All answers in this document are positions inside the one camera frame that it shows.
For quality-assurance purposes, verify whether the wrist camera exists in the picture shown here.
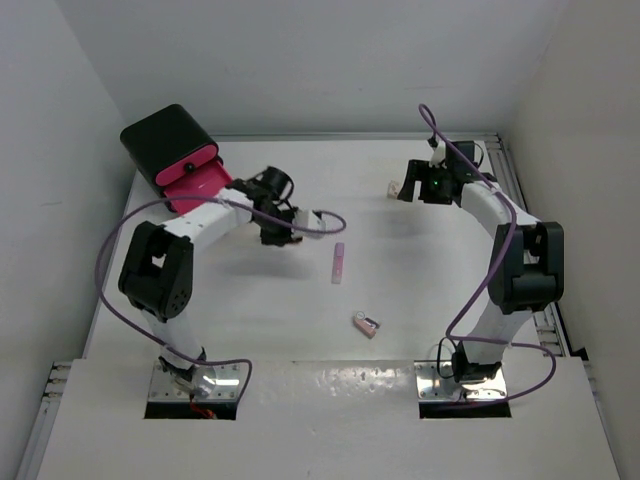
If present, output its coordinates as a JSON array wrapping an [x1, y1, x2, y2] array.
[[293, 209, 326, 235], [427, 137, 447, 168]]

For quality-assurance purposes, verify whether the black drawer cabinet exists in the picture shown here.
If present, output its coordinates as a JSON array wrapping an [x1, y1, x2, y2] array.
[[120, 104, 219, 196]]

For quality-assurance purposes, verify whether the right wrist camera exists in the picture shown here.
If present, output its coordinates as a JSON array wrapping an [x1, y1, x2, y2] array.
[[427, 137, 447, 168]]

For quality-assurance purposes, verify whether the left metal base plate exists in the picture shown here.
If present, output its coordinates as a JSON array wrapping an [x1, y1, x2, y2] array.
[[147, 360, 240, 403]]

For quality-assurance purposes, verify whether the pink eraser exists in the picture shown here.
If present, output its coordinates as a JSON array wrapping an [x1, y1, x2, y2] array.
[[352, 311, 380, 340]]

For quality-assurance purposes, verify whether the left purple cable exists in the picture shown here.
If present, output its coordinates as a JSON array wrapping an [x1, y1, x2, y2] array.
[[94, 195, 348, 401]]

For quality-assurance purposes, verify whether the purple highlighter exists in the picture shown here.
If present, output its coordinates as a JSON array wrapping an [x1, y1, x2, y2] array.
[[331, 242, 345, 285]]

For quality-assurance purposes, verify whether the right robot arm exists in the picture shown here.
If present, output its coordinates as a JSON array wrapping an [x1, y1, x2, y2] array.
[[396, 142, 565, 383]]

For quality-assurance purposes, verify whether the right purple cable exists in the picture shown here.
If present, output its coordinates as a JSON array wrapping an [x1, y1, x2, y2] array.
[[417, 103, 559, 409]]

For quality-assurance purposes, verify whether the metal base plate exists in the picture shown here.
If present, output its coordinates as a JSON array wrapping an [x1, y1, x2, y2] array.
[[414, 360, 508, 403], [147, 360, 240, 403]]

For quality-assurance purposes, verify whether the purple cable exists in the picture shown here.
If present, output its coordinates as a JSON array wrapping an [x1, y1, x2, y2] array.
[[417, 103, 559, 409], [94, 195, 348, 401]]

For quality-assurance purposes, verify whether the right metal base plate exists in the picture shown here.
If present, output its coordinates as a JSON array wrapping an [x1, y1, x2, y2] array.
[[414, 360, 508, 403]]

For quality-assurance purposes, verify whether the white eraser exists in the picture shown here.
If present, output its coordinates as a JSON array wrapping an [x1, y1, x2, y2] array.
[[386, 181, 401, 199]]

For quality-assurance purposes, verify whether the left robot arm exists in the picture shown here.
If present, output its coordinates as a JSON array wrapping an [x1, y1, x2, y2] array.
[[118, 167, 306, 387]]

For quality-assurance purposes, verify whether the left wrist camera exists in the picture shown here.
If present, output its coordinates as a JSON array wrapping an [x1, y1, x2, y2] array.
[[293, 209, 326, 235]]

